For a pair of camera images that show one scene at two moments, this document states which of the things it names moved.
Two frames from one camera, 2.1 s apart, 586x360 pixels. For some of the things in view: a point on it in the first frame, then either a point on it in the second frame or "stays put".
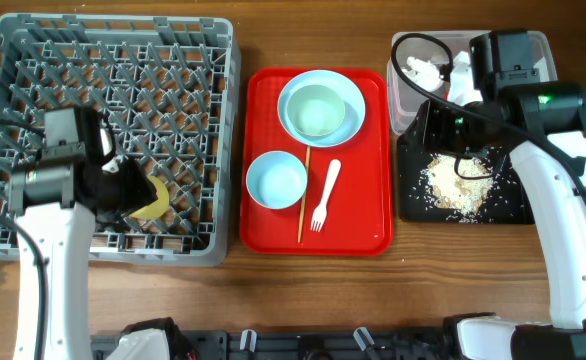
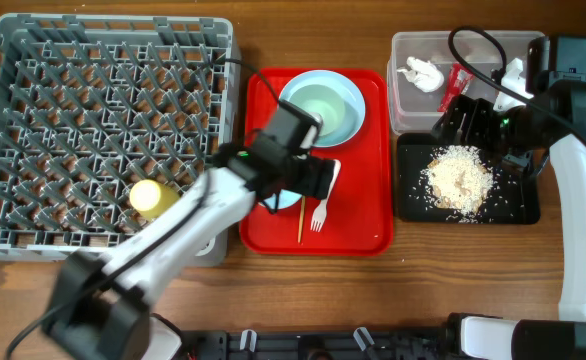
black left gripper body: [127, 190] → [295, 172]
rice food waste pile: [460, 185] stays put
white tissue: [426, 74] stays put
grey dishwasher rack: [170, 87] stays put
